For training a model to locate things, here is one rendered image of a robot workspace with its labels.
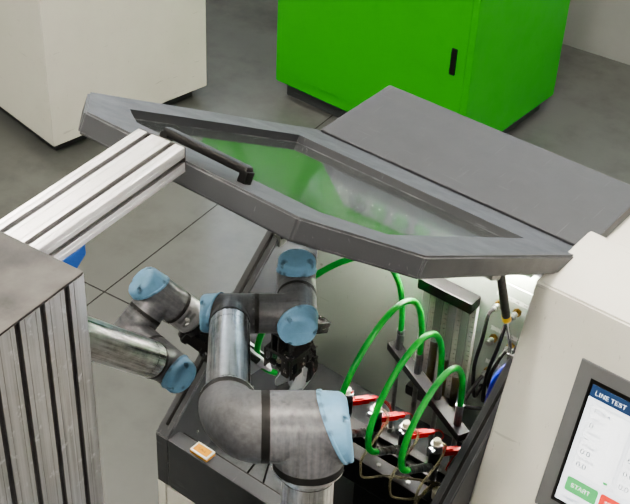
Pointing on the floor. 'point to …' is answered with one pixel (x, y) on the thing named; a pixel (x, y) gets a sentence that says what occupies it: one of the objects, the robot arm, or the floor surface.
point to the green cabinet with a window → (423, 53)
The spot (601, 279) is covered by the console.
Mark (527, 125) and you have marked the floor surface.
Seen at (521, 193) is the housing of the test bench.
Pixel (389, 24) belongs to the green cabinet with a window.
